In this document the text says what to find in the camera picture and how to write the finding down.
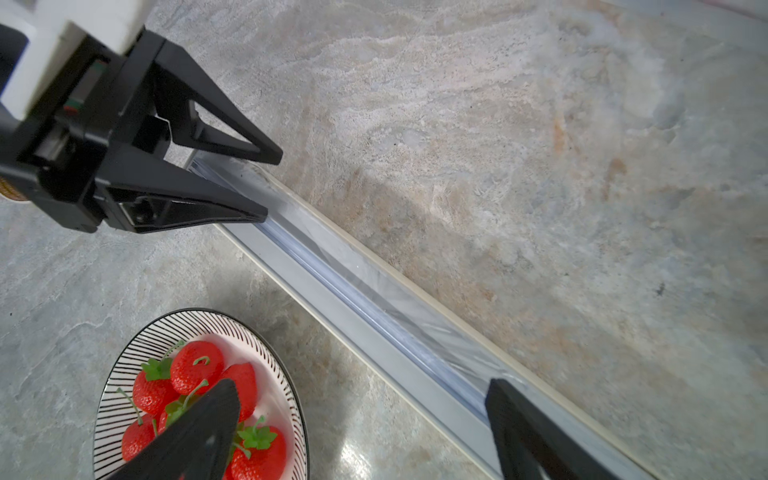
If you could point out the cream plastic wrap dispenser box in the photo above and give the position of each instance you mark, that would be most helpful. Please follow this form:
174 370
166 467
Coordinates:
439 364

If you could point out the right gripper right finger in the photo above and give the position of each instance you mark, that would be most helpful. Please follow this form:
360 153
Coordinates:
536 440

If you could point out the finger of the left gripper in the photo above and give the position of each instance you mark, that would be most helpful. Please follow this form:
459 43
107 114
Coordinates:
141 193
200 114

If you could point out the plate of red strawberries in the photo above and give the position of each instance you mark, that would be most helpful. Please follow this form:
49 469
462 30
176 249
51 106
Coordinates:
196 394

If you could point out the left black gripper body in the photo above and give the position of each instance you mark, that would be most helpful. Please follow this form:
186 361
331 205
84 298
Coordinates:
99 100

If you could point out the plate of grapes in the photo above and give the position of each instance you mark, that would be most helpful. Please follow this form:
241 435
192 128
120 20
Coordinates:
8 192

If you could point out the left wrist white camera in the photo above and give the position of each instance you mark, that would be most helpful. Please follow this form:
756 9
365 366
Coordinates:
53 30

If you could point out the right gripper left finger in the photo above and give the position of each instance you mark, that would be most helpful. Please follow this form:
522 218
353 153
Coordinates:
197 446

